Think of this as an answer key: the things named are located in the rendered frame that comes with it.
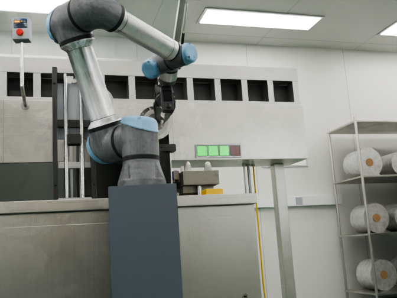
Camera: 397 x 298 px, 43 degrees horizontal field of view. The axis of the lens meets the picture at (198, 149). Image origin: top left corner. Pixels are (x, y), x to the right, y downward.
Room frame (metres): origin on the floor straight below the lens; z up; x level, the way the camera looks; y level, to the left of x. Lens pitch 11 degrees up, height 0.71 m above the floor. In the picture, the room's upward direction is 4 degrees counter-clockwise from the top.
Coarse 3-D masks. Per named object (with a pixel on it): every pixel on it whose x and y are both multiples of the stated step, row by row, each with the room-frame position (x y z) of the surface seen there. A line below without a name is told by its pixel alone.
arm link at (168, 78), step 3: (177, 72) 1.94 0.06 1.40; (162, 75) 1.92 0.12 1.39; (165, 75) 1.92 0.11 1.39; (168, 75) 1.92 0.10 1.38; (171, 75) 1.92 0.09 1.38; (174, 75) 1.93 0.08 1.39; (162, 78) 1.93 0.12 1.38; (165, 78) 1.93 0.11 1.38; (168, 78) 1.93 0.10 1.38; (171, 78) 1.93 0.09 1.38; (174, 78) 1.94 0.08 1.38; (165, 81) 1.94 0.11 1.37; (168, 81) 1.94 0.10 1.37; (171, 81) 1.94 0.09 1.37
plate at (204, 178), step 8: (184, 176) 2.13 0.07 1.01; (192, 176) 2.14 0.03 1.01; (200, 176) 2.15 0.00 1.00; (208, 176) 2.16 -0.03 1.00; (216, 176) 2.17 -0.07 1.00; (184, 184) 2.13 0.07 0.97; (192, 184) 2.14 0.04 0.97; (200, 184) 2.16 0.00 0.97; (208, 184) 2.18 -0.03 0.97; (216, 184) 2.20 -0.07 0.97
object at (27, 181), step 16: (0, 176) 2.26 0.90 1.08; (16, 176) 2.28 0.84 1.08; (32, 176) 2.30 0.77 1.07; (48, 176) 2.32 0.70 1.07; (96, 176) 2.39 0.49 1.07; (112, 176) 2.41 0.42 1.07; (0, 192) 2.26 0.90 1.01; (16, 192) 2.28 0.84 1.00; (32, 192) 2.30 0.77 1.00; (48, 192) 2.32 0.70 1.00
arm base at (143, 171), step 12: (132, 156) 1.52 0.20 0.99; (144, 156) 1.52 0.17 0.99; (156, 156) 1.54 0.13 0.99; (132, 168) 1.51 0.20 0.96; (144, 168) 1.51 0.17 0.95; (156, 168) 1.54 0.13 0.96; (120, 180) 1.53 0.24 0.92; (132, 180) 1.50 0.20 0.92; (144, 180) 1.50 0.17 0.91; (156, 180) 1.52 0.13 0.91
